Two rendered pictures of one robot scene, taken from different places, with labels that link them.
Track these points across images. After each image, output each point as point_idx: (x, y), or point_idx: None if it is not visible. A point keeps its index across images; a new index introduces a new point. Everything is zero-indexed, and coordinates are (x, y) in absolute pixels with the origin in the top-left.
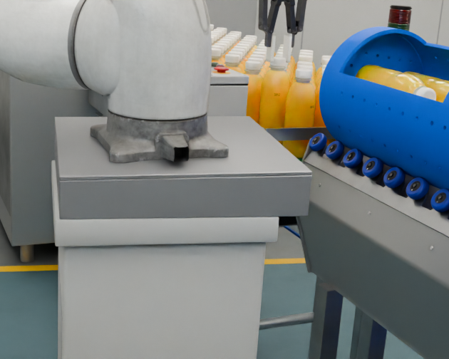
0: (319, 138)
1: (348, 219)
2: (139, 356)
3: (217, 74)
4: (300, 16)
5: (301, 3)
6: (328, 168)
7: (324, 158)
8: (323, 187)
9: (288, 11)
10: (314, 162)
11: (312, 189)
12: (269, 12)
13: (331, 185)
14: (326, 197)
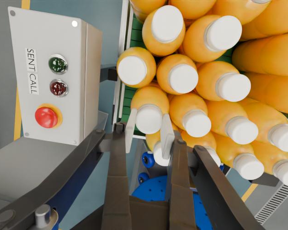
0: (146, 164)
1: (130, 185)
2: None
3: (38, 129)
4: (199, 194)
5: (218, 229)
6: (139, 172)
7: (144, 165)
8: (137, 164)
9: (167, 187)
10: (141, 156)
11: (137, 152)
12: (109, 159)
13: (137, 172)
14: (135, 166)
